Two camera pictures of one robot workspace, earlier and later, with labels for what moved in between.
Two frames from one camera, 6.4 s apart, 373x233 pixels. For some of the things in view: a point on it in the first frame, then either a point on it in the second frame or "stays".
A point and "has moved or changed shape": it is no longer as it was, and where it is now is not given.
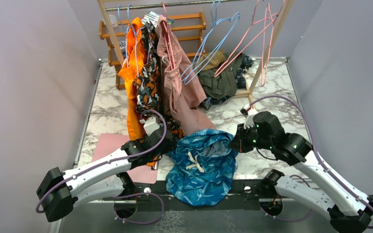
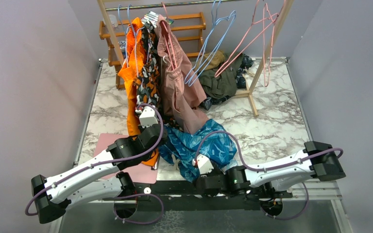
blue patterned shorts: (200, 171) has moved or changed shape
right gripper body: (248, 138) to (213, 175)
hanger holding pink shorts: (168, 39) stays
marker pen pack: (153, 17) stays
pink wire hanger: (275, 17) stays
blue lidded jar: (122, 44) stays
